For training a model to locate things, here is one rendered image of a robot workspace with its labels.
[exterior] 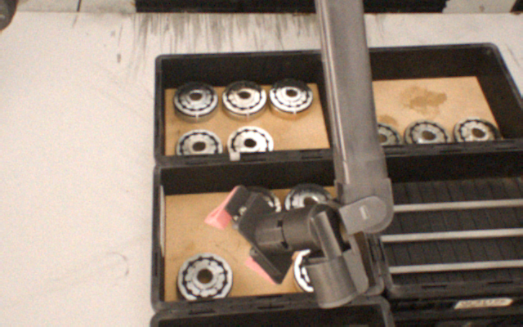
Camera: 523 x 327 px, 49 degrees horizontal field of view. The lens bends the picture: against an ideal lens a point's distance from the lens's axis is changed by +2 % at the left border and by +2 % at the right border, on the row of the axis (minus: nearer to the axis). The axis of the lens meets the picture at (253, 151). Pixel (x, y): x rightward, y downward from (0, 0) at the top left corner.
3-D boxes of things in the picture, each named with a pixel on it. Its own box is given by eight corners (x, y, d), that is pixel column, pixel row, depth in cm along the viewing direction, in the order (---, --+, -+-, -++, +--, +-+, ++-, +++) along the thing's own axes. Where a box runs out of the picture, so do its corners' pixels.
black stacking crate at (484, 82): (342, 183, 125) (352, 153, 116) (321, 84, 143) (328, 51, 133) (519, 175, 129) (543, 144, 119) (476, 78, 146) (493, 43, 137)
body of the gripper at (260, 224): (250, 194, 81) (285, 185, 76) (292, 241, 85) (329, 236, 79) (228, 227, 78) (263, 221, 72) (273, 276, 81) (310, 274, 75)
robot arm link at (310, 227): (335, 195, 73) (308, 212, 69) (355, 244, 73) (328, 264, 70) (297, 203, 78) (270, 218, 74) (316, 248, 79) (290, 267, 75)
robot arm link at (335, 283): (363, 185, 79) (380, 192, 70) (392, 262, 79) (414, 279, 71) (282, 217, 78) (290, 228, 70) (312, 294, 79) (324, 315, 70)
